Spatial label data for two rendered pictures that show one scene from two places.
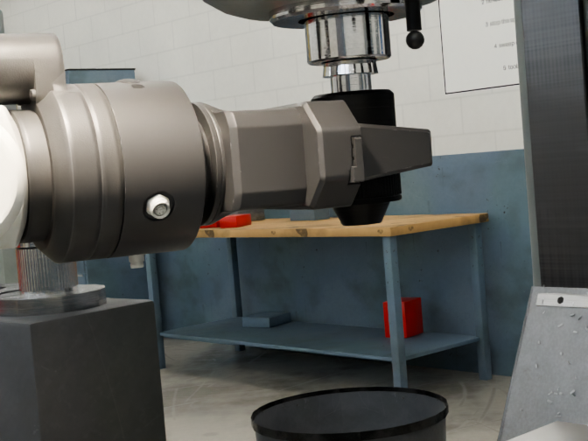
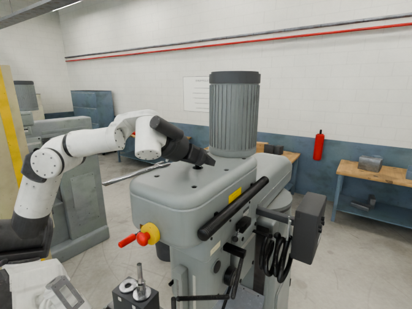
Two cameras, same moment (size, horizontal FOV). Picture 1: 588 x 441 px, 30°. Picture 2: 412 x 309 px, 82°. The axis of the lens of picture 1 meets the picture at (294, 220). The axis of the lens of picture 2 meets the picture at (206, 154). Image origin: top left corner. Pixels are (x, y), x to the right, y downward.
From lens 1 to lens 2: 95 cm
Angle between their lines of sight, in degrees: 20
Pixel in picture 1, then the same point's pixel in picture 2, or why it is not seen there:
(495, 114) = (194, 116)
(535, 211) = not seen: hidden behind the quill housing
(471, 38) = (189, 100)
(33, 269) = (140, 293)
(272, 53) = (145, 93)
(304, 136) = not seen: outside the picture
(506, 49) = (197, 103)
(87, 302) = (149, 297)
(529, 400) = not seen: hidden behind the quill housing
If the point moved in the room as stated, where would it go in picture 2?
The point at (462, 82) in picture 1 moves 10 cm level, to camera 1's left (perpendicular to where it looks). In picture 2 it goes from (187, 108) to (183, 109)
